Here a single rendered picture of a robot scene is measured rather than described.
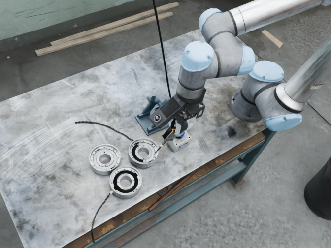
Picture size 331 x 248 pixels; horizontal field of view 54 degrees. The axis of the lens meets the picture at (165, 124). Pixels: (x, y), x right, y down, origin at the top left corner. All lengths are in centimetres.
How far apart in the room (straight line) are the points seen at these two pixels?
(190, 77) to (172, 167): 42
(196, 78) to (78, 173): 54
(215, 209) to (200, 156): 85
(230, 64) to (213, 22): 15
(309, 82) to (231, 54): 31
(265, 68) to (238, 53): 37
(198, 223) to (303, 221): 64
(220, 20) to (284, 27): 237
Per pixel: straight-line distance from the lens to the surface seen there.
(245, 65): 88
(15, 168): 120
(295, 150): 241
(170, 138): 109
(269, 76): 120
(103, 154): 114
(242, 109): 131
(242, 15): 96
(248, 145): 160
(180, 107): 93
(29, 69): 258
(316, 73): 107
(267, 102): 117
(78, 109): 128
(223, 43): 89
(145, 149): 116
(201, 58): 80
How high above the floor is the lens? 183
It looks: 55 degrees down
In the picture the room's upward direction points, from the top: 12 degrees clockwise
